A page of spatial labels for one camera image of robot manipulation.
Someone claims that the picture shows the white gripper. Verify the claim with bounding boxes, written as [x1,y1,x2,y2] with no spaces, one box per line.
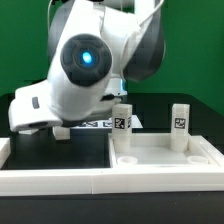
[8,83,62,132]

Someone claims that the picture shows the white square tabletop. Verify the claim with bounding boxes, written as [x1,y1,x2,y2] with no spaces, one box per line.
[108,133,219,168]

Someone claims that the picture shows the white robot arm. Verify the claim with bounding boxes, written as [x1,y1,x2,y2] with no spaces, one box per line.
[8,0,165,132]

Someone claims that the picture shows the white left fence wall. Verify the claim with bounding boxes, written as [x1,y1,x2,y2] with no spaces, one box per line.
[0,138,11,169]

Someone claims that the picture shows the white fence wall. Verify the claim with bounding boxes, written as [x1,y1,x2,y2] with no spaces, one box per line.
[0,167,224,196]
[199,136,224,167]
[0,138,11,169]

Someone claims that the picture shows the white marker base plate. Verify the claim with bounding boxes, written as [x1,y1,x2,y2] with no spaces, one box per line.
[75,115,142,129]

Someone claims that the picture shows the white front fence wall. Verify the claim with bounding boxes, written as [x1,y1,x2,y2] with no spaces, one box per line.
[0,167,224,196]

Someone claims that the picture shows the white right fence wall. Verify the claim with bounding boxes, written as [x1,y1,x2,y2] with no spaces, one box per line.
[199,136,224,167]

